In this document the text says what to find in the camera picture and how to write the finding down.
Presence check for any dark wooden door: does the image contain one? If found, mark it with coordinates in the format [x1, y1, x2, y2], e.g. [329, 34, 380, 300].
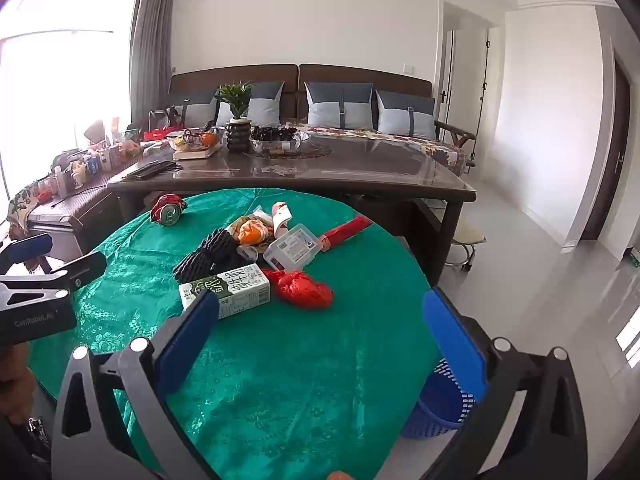
[580, 55, 634, 244]

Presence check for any clear plastic box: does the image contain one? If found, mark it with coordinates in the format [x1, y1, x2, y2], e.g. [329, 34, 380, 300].
[262, 223, 324, 272]

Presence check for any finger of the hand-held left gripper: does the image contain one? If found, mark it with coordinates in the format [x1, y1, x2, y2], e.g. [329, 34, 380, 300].
[0, 233, 54, 267]
[0, 251, 108, 311]

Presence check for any red plastic bag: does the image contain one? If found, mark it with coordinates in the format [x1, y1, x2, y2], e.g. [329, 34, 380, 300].
[262, 269, 334, 310]

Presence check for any row of small bottles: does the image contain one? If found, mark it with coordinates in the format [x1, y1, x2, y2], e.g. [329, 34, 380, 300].
[30, 136, 147, 202]

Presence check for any glass bowl of dark fruit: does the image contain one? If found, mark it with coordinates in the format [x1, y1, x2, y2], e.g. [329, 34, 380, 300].
[248, 124, 311, 157]

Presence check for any potted green plant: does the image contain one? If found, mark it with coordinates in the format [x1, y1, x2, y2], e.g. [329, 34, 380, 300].
[214, 80, 256, 153]

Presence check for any grey curtain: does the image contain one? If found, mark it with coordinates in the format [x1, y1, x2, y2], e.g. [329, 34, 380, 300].
[131, 0, 176, 128]

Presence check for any white red wrapper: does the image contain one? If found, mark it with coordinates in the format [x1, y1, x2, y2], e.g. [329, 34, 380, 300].
[270, 201, 296, 239]

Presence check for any green tablecloth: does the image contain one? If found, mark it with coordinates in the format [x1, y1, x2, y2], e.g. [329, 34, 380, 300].
[27, 187, 441, 480]

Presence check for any red snack wrapper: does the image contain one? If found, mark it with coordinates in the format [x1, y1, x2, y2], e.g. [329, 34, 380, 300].
[320, 215, 374, 254]

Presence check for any blue plastic basket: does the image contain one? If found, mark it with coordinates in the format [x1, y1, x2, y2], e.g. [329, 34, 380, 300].
[400, 357, 488, 441]

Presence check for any brown side cabinet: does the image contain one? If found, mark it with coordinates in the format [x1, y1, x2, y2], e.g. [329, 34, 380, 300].
[7, 175, 123, 263]

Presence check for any black knotted rope bundle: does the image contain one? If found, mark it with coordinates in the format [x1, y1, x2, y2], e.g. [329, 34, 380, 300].
[172, 227, 246, 284]

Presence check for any dark wooden table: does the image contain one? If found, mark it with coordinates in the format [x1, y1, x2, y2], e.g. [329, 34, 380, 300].
[106, 136, 478, 288]

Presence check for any grey blue pillow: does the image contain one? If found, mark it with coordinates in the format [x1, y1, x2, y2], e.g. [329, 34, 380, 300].
[215, 81, 286, 128]
[167, 89, 221, 128]
[305, 81, 375, 130]
[375, 90, 437, 138]

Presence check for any orange snack packet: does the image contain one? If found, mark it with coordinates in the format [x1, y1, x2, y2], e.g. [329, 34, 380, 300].
[236, 217, 273, 247]

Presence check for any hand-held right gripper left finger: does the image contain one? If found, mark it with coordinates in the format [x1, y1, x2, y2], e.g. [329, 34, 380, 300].
[50, 290, 221, 480]

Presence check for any floral sofa cover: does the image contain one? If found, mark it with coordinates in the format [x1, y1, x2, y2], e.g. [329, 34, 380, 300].
[285, 120, 474, 176]

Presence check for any crushed red can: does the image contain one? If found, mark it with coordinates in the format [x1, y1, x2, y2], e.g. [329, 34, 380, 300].
[150, 192, 189, 226]

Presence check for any green white milk carton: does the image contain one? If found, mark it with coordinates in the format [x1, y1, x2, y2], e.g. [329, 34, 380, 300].
[178, 263, 272, 320]

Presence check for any white door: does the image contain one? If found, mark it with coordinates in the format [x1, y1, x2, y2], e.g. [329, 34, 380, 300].
[486, 26, 503, 137]

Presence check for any brown wooden sofa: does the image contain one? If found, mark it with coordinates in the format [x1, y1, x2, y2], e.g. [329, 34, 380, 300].
[127, 63, 478, 171]

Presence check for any fruit tray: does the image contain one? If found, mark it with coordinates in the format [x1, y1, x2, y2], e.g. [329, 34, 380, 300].
[167, 129, 223, 161]

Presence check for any small round stool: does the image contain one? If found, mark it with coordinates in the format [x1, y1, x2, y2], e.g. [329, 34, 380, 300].
[445, 222, 488, 274]

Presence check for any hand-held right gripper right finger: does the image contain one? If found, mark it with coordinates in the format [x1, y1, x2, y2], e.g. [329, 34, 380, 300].
[422, 289, 589, 480]

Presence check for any black remote control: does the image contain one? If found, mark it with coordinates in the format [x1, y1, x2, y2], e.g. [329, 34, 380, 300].
[121, 160, 174, 181]

